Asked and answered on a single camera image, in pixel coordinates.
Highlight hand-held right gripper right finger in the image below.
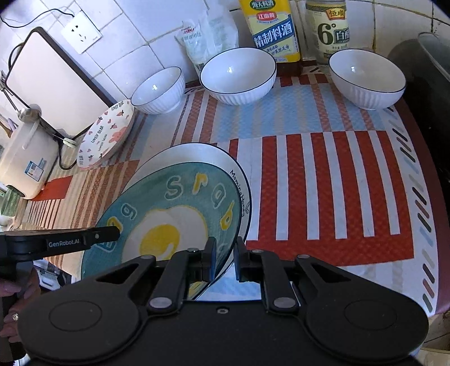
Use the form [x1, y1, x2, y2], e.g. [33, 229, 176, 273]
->
[234, 236, 347, 315]

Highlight metal ladle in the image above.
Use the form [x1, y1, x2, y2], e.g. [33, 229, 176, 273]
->
[17, 104, 43, 122]

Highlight striped table mat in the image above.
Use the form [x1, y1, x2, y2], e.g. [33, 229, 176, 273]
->
[21, 65, 442, 317]

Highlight white cutting board dark rim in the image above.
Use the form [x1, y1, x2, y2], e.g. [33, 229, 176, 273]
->
[5, 26, 115, 140]

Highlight large white ribbed bowl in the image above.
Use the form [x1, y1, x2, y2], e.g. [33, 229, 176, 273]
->
[328, 49, 407, 111]
[200, 47, 278, 106]

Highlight yellow label cooking wine bottle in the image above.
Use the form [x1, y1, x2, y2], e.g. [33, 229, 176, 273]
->
[239, 0, 302, 64]

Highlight white plate with black lettering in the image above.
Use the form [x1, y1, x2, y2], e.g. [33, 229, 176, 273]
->
[123, 142, 254, 300]

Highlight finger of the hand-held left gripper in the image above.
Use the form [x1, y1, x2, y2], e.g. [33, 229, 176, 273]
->
[93, 226, 121, 246]

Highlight pink floral print plate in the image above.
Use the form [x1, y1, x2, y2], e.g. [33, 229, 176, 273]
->
[76, 99, 136, 171]

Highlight small white ribbed bowl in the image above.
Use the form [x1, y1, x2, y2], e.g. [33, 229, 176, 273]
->
[131, 67, 186, 115]

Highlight white label vinegar bottle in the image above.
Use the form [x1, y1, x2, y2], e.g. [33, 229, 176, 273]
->
[305, 0, 351, 66]

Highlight cream rice cooker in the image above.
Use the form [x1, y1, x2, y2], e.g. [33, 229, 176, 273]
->
[0, 119, 61, 200]

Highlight blue fried egg print plate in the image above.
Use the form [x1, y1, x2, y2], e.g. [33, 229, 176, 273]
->
[80, 165, 244, 300]

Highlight white wall socket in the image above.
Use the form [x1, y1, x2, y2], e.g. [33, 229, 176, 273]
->
[60, 10, 103, 54]

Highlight green glass jar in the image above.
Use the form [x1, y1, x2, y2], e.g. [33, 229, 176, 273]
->
[0, 186, 24, 216]

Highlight black wok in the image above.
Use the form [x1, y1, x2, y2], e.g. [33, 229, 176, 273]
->
[387, 39, 450, 226]

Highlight white salt bag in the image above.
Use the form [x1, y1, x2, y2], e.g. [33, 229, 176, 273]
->
[175, 9, 240, 73]

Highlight person's left hand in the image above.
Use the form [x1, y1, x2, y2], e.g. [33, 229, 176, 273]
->
[0, 271, 42, 340]

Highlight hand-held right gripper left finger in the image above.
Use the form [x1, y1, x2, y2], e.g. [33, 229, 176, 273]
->
[95, 236, 217, 315]

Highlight thin black cable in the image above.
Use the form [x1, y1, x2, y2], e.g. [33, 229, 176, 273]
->
[0, 5, 76, 29]

